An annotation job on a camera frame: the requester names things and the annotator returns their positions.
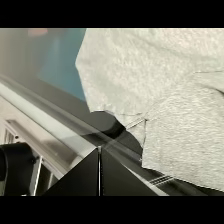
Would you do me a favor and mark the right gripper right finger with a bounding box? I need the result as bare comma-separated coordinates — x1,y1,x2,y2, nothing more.
100,146,158,197

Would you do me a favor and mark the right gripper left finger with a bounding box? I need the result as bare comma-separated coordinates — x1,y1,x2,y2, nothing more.
42,146,100,197

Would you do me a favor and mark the grey T-shirt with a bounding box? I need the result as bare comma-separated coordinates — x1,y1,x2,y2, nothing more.
75,28,224,194

